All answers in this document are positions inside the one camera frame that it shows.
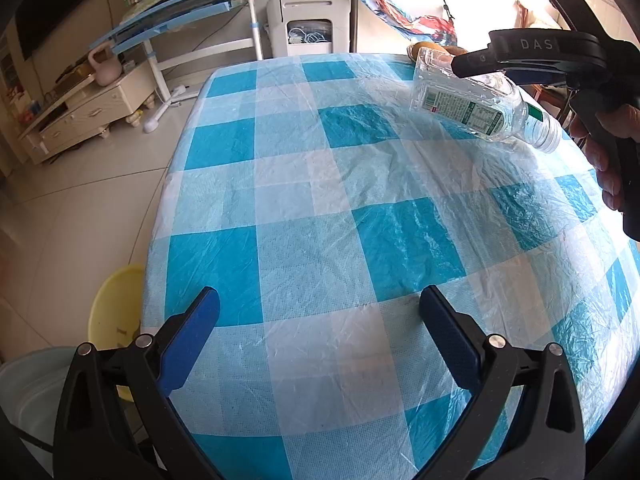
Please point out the light blue chair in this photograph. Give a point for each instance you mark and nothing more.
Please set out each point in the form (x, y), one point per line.
(30, 385)

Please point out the pink kettlebell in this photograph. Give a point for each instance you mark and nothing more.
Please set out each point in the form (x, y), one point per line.
(105, 70)

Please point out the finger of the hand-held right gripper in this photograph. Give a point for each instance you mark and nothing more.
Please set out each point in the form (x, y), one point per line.
(530, 52)
(540, 79)

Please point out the person's right hand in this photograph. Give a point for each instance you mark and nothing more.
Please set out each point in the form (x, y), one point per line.
(602, 160)

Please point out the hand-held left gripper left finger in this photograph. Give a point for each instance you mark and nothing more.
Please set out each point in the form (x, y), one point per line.
(192, 340)

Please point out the colourful printed hanging bag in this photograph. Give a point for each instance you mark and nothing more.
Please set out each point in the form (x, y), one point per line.
(395, 5)

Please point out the cream television cabinet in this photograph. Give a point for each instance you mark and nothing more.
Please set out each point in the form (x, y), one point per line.
(85, 115)

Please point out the yellow plastic bucket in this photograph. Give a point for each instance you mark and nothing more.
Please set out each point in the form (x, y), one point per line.
(115, 310)

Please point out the white cabinet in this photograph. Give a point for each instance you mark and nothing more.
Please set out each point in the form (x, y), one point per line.
(480, 5)

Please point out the black flat television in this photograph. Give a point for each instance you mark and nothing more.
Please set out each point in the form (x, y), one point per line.
(55, 0)

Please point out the clear plastic bottle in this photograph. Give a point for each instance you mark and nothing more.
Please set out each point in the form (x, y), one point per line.
(460, 105)

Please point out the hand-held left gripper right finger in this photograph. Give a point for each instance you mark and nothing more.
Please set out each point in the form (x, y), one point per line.
(450, 335)

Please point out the blue white study desk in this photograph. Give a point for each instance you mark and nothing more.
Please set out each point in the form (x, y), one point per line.
(165, 10)

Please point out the blue white checked tablecloth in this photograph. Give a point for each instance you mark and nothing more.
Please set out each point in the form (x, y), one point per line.
(350, 260)

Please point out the white air purifier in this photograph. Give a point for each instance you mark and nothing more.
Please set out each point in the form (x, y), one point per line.
(305, 10)

